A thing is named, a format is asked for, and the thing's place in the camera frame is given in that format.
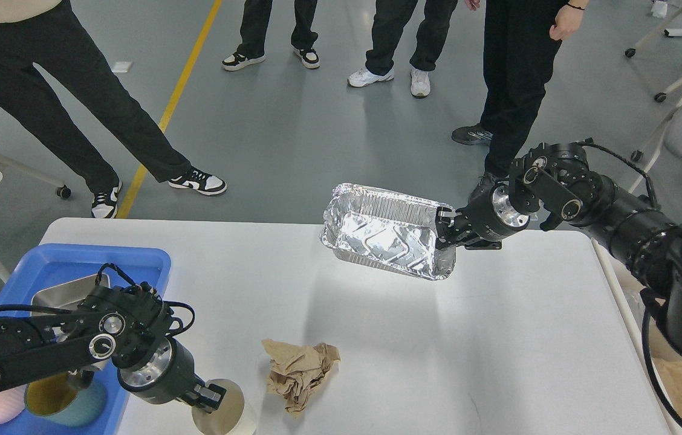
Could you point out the person with grey sneakers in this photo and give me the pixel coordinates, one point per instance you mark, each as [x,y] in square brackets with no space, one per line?
[521,40]

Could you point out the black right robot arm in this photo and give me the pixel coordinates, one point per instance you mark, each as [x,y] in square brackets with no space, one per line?
[632,228]

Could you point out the person in cream top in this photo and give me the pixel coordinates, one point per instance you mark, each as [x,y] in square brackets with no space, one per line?
[47,36]

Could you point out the stainless steel rectangular tray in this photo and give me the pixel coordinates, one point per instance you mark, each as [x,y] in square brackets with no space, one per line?
[65,295]

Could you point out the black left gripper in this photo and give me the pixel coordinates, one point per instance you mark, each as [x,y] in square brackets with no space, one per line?
[168,376]

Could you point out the white plastic bin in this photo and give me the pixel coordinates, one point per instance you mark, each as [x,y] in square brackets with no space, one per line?
[626,293]

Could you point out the white paper cup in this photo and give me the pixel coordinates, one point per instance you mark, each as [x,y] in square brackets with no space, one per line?
[233,416]

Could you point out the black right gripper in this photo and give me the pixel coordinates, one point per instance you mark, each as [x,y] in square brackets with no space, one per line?
[483,223]

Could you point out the blue plastic tray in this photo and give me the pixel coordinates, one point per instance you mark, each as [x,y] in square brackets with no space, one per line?
[49,265]

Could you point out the blue-green mug yellow inside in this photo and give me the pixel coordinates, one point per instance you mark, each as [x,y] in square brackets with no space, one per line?
[53,399]

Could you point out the crushed clear plastic bottle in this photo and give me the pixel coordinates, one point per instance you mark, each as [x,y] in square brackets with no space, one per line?
[386,230]

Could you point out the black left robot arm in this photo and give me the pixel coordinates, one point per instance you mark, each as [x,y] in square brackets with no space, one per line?
[131,326]

